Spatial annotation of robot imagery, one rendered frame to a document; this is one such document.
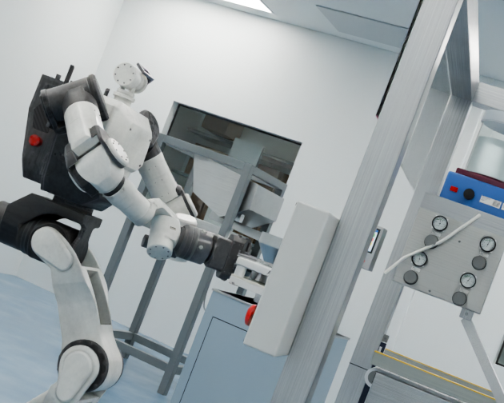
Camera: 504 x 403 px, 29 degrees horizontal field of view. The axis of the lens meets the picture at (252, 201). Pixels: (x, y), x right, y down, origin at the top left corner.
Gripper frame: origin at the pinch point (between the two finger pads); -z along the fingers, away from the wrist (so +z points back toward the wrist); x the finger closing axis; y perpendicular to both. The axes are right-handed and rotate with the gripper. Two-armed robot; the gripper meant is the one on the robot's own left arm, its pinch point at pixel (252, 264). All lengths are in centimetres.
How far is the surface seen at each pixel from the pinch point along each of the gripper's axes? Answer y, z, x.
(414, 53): 83, -48, -47
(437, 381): 12, -59, 11
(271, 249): -242, 88, -6
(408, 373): 13, -52, 11
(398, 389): 13, -52, 16
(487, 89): -14, -42, -67
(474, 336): 12, -64, -2
